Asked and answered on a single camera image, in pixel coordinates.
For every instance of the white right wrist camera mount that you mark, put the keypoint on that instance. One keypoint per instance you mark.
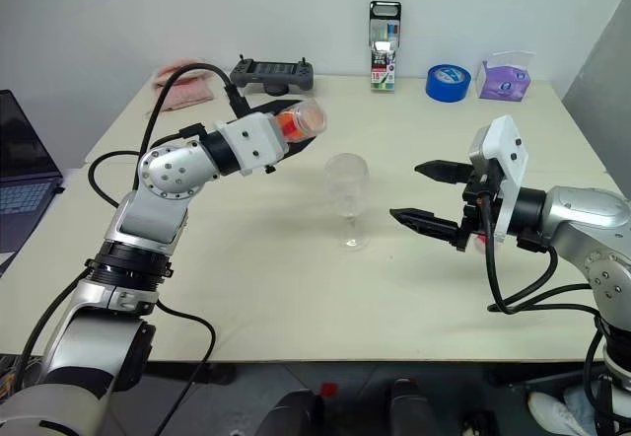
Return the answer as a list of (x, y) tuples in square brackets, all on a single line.
[(508, 184)]

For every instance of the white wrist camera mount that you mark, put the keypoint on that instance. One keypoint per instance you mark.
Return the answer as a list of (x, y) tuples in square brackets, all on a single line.
[(251, 140), (508, 184)]

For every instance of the pink knitted cloth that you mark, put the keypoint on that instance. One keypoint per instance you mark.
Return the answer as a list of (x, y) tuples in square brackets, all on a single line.
[(189, 93)]

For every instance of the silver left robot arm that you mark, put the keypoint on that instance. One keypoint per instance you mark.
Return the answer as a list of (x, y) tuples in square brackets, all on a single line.
[(167, 169)]

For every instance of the blue tape roll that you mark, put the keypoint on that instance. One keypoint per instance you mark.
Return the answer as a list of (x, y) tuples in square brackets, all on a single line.
[(446, 91)]

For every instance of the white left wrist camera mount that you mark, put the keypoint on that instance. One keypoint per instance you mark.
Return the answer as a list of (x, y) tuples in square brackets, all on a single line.
[(251, 140)]

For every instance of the grey handheld controller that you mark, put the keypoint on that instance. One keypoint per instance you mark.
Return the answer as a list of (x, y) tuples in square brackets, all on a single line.
[(271, 73)]

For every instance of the pink bottle cap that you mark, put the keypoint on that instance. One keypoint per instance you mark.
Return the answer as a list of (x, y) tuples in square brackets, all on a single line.
[(477, 244)]

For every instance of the dark laptop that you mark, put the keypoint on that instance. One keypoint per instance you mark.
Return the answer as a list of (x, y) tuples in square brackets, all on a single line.
[(20, 160)]

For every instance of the marker pen pack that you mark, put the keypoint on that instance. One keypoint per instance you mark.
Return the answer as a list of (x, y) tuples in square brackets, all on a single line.
[(384, 66)]

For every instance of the bottle with orange liquid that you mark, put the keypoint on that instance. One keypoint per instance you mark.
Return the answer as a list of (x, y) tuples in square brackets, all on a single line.
[(313, 119)]

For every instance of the purple tissue pack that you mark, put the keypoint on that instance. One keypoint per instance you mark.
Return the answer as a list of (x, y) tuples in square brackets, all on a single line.
[(505, 86)]

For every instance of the white sneaker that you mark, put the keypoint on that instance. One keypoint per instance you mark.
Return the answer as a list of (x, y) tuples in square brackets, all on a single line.
[(552, 414)]

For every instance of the grey partition panel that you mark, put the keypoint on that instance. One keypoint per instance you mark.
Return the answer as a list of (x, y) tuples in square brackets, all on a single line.
[(606, 76)]

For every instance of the dark rounded shape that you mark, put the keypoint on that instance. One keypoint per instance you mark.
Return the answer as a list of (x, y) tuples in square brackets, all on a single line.
[(291, 416)]

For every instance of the clear plastic glass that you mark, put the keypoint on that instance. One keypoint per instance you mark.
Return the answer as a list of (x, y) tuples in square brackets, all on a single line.
[(345, 179)]

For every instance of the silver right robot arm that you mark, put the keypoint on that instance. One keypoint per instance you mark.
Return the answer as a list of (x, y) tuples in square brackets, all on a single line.
[(591, 214)]

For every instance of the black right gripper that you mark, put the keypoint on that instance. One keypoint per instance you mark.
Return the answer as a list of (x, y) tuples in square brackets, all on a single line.
[(474, 209)]

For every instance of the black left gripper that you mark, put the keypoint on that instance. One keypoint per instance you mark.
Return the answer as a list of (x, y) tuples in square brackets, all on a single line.
[(270, 168)]

